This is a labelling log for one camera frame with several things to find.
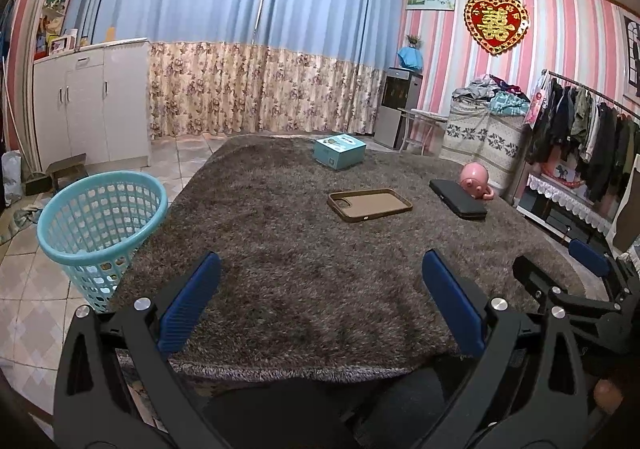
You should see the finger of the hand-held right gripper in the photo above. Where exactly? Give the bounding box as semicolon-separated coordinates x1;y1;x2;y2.
568;239;636;297
513;255;571;312

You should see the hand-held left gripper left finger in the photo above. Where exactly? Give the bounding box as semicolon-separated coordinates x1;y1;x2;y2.
52;251;228;449

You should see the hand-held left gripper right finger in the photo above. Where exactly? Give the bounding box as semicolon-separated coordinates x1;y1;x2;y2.
410;249;601;449

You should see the light blue plastic basket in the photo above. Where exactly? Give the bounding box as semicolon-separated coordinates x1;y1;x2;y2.
37;170;169;314

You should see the person's right hand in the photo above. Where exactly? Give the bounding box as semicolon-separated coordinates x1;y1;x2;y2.
592;378;626;412

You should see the lace covered shelf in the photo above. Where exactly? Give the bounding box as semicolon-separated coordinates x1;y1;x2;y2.
517;171;618;245

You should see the black flat case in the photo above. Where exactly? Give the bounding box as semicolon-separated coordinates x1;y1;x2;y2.
429;179;488;221

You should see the grey shaggy blanket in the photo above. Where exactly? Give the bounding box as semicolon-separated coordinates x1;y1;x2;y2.
107;134;588;380

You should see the row of hanging clothes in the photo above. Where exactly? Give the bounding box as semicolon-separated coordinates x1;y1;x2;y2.
522;74;640;202

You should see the pink pig toy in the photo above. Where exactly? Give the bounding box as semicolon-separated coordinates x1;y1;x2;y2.
460;162;497;201

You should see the brown tray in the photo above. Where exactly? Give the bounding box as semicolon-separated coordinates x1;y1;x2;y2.
327;189;414;225

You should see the patterned cloth covered chest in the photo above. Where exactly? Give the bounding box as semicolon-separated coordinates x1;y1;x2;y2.
440;99;531;200

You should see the metal clothes rack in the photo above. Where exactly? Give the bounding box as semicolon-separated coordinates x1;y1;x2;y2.
542;70;640;124

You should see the person's dark clothing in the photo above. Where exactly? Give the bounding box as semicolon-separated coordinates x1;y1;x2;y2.
197;364;481;449

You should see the low wooden stool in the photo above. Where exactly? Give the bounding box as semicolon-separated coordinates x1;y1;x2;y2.
46;154;90;192

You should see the pile of clothes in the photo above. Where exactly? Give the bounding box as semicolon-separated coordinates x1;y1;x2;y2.
452;75;531;117

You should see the teal cardboard box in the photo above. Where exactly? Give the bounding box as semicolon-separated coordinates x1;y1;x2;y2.
313;134;367;170

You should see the small wooden side table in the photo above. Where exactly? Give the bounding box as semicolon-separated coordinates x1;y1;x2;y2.
397;108;448;157

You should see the grey water dispenser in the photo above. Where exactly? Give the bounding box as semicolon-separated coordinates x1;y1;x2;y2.
374;68;423;150

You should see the white cabinet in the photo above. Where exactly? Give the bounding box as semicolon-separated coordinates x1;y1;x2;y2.
32;39;152;170

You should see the white floor bag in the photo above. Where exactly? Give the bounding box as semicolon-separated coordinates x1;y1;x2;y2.
0;149;23;204

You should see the blue bottle cover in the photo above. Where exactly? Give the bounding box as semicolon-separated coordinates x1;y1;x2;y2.
397;46;425;72

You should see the blue floral curtain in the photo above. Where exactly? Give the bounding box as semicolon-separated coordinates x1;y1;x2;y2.
65;0;281;140
255;0;406;137

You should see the white countertop appliance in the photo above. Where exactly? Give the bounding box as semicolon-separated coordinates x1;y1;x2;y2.
47;34;78;54

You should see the window wall sticker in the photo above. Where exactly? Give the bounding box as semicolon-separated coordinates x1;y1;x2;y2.
620;11;640;94

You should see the red heart wall decoration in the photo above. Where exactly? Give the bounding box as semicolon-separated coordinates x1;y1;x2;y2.
463;0;530;57

